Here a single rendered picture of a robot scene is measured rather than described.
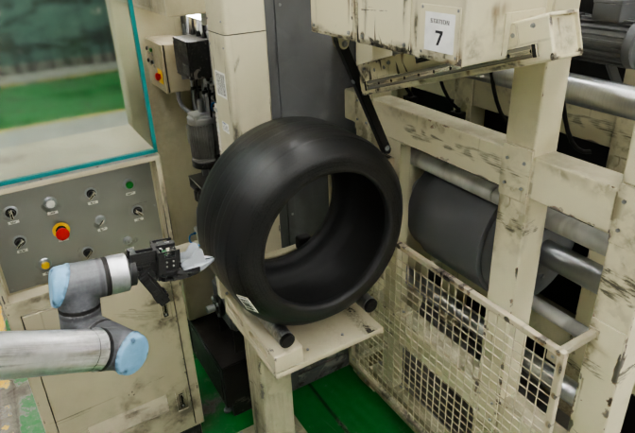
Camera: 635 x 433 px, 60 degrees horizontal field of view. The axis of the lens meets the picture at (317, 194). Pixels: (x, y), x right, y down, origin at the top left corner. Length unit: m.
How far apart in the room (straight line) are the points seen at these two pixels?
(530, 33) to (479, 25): 0.11
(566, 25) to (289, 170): 0.67
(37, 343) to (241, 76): 0.87
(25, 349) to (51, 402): 1.08
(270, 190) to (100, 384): 1.16
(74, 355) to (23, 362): 0.10
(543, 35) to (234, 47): 0.80
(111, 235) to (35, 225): 0.24
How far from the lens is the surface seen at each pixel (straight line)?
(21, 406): 3.02
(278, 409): 2.28
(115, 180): 1.91
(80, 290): 1.33
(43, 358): 1.17
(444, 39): 1.23
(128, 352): 1.27
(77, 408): 2.26
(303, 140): 1.36
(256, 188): 1.31
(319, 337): 1.71
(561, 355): 1.46
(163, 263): 1.36
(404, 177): 1.98
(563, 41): 1.27
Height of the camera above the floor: 1.90
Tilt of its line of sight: 25 degrees down
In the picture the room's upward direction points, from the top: 2 degrees counter-clockwise
